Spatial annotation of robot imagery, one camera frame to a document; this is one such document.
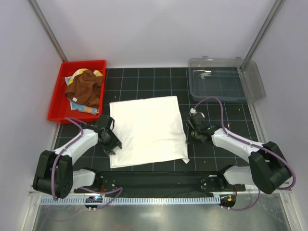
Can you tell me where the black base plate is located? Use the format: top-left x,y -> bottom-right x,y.
86,171 -> 245,198

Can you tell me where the red plastic bin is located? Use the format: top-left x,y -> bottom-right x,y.
47,60 -> 106,124

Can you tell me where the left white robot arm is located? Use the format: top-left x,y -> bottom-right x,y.
32,114 -> 122,200

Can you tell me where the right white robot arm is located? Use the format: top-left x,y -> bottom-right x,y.
188,112 -> 293,194

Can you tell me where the left aluminium frame post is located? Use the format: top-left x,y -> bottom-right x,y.
27,0 -> 68,62

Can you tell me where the clear plastic container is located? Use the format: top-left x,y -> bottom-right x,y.
188,57 -> 266,103

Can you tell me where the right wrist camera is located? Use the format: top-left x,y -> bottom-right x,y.
190,108 -> 205,119

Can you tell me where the white towel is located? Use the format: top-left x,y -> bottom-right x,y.
109,96 -> 189,168

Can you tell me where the slotted cable duct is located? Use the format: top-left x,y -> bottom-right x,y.
39,195 -> 220,205

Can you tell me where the brown towel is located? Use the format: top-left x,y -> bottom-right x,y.
64,69 -> 104,108

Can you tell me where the colourful patterned towel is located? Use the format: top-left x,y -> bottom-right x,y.
64,68 -> 104,115

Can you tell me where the aluminium rail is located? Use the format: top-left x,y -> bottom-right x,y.
29,182 -> 289,195

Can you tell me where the aluminium frame post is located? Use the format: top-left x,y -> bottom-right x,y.
241,0 -> 285,71
27,0 -> 68,62

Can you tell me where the right aluminium frame post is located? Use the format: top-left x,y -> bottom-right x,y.
241,0 -> 285,71

